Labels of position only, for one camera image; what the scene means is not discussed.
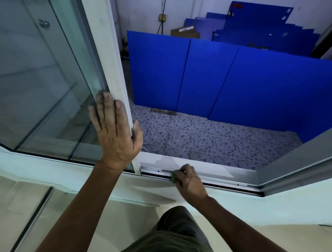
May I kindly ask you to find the black cable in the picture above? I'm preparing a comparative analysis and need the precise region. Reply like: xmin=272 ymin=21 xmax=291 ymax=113
xmin=157 ymin=0 xmax=167 ymax=35

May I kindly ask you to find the glass pane with metal frame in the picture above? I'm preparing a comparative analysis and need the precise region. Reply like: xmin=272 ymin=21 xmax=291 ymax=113
xmin=0 ymin=177 xmax=54 ymax=252

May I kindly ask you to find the person's right forearm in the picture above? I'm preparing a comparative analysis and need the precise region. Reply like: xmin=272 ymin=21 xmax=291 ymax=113
xmin=191 ymin=196 xmax=284 ymax=252

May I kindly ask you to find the person's left forearm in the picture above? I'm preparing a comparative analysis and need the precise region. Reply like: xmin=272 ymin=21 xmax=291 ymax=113
xmin=36 ymin=161 xmax=123 ymax=252

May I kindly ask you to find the blue plastic panel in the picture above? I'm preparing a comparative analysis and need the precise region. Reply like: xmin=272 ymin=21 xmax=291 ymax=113
xmin=127 ymin=30 xmax=191 ymax=115
xmin=176 ymin=39 xmax=239 ymax=120
xmin=208 ymin=46 xmax=332 ymax=144

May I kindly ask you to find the brown cardboard box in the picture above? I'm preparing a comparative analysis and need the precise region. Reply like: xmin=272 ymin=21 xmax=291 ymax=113
xmin=170 ymin=26 xmax=201 ymax=40

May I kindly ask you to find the person's right hand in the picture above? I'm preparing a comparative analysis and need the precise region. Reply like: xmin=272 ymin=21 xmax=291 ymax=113
xmin=171 ymin=164 xmax=209 ymax=200

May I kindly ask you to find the stack of blue sheets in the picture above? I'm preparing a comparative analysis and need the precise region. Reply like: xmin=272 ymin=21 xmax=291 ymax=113
xmin=185 ymin=1 xmax=321 ymax=57

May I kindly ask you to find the olive green shirt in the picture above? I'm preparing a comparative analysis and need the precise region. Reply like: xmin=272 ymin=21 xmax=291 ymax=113
xmin=128 ymin=206 xmax=215 ymax=252

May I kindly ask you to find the white aluminium window frame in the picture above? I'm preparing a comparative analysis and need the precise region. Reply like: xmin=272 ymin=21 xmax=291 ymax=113
xmin=0 ymin=127 xmax=332 ymax=198

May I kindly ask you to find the white sliding glass window sash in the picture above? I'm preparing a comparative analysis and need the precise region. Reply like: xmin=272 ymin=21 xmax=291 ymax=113
xmin=0 ymin=0 xmax=142 ymax=174

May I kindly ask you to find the person's left hand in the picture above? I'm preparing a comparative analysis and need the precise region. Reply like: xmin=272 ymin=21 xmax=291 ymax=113
xmin=88 ymin=91 xmax=144 ymax=171

